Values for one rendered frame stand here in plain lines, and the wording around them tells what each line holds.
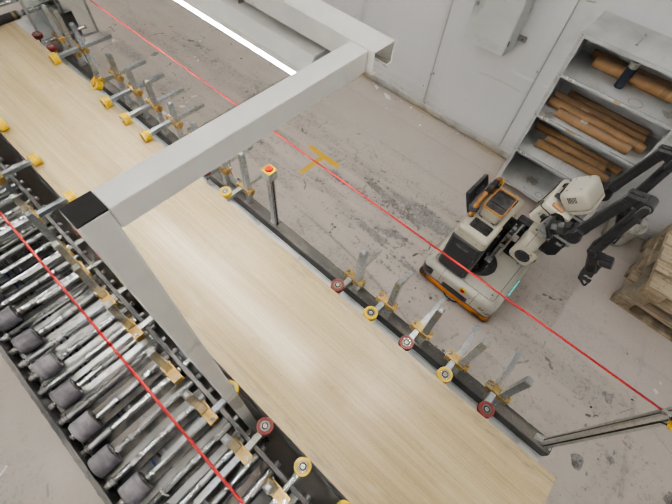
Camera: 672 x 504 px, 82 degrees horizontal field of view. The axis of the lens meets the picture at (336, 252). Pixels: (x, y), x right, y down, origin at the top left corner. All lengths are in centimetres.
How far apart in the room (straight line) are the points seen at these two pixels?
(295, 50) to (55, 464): 292
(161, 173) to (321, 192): 324
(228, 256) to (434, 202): 225
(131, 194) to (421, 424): 176
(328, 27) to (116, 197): 57
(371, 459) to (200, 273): 134
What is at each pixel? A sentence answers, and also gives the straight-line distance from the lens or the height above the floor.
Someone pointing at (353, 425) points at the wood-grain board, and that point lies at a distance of 204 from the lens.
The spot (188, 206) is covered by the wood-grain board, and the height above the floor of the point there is 90.
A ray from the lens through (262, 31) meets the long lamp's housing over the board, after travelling 113.
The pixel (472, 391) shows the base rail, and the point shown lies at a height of 70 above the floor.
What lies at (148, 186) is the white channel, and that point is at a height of 246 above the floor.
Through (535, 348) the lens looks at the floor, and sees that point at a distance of 354.
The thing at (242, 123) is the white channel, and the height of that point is 246.
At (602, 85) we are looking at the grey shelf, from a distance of 368.
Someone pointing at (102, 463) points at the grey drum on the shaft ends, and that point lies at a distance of 226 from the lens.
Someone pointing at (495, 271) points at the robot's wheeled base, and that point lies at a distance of 336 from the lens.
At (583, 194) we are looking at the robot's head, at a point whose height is 138.
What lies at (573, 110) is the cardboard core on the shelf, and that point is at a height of 96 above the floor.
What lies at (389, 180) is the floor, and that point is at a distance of 403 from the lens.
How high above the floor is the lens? 291
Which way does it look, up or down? 58 degrees down
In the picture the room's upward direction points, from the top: 7 degrees clockwise
